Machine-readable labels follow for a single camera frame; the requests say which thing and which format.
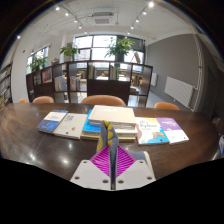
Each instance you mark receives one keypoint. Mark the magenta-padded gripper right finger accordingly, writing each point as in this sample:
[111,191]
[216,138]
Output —
[138,173]

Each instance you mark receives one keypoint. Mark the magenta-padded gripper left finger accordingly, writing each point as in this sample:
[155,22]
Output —
[88,173]

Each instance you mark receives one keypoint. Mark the white and cyan picture book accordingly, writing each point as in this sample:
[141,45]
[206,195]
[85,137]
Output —
[151,131]

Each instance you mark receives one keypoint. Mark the large bright blue book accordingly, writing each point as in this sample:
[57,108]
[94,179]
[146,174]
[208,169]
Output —
[89,128]

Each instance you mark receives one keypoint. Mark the white thin book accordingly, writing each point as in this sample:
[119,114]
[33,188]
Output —
[70,126]

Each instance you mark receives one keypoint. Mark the thick white book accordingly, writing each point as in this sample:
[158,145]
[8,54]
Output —
[113,115]

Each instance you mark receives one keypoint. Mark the dark blue book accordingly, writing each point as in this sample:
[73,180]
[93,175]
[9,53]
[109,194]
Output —
[50,122]

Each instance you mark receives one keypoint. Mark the orange chairs group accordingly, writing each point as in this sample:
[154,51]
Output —
[103,100]

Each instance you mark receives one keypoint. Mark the dark open shelf unit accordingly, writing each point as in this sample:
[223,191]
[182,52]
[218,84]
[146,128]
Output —
[106,88]

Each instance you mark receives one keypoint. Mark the bushy potted green plant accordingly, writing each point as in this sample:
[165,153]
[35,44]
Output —
[38,63]

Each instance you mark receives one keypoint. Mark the small potted green plant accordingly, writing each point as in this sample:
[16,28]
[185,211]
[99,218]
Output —
[69,50]

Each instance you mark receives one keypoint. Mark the large potted green plant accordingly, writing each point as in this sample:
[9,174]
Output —
[119,47]

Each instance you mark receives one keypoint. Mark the ceiling air conditioner unit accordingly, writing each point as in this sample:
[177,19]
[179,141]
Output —
[102,19]

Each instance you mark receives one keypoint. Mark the ceiling spotlights group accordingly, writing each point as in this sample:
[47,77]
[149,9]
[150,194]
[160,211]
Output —
[151,4]

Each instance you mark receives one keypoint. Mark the large white wall radiator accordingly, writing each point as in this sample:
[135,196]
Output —
[178,90]

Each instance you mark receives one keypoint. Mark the small white wall radiator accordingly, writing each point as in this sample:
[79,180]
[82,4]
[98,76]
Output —
[153,79]

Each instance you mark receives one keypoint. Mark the tall wall bookshelf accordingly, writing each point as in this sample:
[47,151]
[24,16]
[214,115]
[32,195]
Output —
[5,86]

